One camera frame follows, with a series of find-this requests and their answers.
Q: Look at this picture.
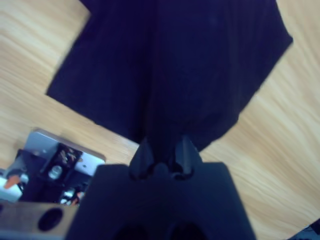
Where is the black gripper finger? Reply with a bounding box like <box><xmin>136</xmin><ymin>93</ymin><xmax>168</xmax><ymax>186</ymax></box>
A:
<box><xmin>169</xmin><ymin>134</ymin><xmax>203</xmax><ymax>181</ymax></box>
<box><xmin>129</xmin><ymin>137</ymin><xmax>156</xmax><ymax>181</ymax></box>

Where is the black polo shirt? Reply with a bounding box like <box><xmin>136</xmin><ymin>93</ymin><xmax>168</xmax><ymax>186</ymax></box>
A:
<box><xmin>44</xmin><ymin>0</ymin><xmax>294</xmax><ymax>153</ymax></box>

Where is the orange cable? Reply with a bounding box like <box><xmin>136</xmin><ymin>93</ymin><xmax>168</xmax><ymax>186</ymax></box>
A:
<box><xmin>5</xmin><ymin>174</ymin><xmax>21</xmax><ymax>189</ymax></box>

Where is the white mount block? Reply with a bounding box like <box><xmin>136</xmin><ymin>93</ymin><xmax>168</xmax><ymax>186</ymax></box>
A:
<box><xmin>0</xmin><ymin>128</ymin><xmax>106</xmax><ymax>203</ymax></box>

